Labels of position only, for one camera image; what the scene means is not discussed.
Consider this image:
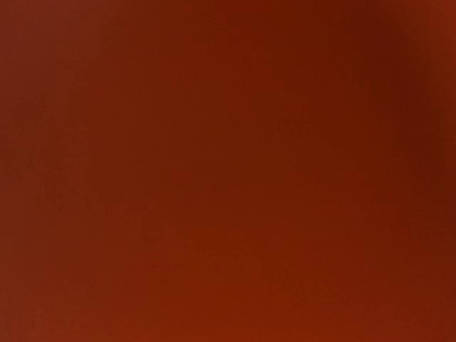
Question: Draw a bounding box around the blue wrapping paper sheet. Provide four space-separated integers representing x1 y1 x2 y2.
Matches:
1 1 455 341

